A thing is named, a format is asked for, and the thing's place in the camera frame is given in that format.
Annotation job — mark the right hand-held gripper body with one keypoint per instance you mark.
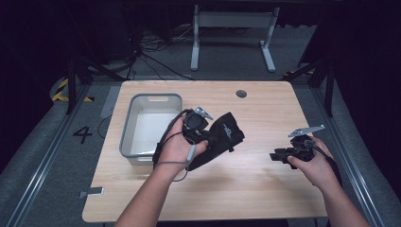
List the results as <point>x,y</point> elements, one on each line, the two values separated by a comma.
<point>304,145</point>

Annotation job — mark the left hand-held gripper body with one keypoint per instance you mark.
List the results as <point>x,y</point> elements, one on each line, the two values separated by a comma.
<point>194,123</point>

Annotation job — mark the black pants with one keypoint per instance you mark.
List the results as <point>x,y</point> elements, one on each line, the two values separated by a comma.
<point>223,135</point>

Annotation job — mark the white bin with grey rim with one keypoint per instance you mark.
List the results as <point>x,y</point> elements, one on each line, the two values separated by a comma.
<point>148,129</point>

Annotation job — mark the person's right hand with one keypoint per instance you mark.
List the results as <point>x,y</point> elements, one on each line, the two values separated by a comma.
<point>315,170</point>

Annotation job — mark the person's left hand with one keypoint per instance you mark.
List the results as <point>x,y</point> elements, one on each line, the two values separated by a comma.
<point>176,148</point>

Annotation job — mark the grey table grommet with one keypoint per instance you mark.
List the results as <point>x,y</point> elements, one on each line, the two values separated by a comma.
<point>241,93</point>

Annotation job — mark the black metal stand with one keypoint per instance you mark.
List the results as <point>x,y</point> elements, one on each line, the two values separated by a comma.
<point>75,82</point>
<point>321,78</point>

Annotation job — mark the yellow black hazard tape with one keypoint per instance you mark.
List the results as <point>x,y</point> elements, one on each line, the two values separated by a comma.
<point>61,91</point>

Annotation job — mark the grey metal desk frame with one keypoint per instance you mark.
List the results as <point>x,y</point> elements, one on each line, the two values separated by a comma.
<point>235,20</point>

